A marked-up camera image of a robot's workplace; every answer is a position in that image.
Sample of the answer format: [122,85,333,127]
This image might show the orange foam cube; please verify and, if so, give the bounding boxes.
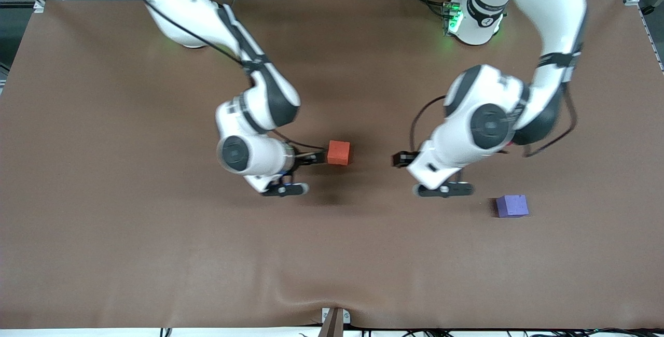
[327,141,351,166]

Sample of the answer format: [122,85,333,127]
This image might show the brown table mat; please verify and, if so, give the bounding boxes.
[0,0,664,330]

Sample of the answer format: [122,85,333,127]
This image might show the purple foam cube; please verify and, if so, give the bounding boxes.
[495,194,530,218]

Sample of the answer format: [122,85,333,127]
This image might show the small green-lit circuit board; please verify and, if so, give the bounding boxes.
[441,1,458,36]

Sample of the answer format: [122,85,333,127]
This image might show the metal clamp bracket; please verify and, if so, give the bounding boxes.
[321,307,351,337]

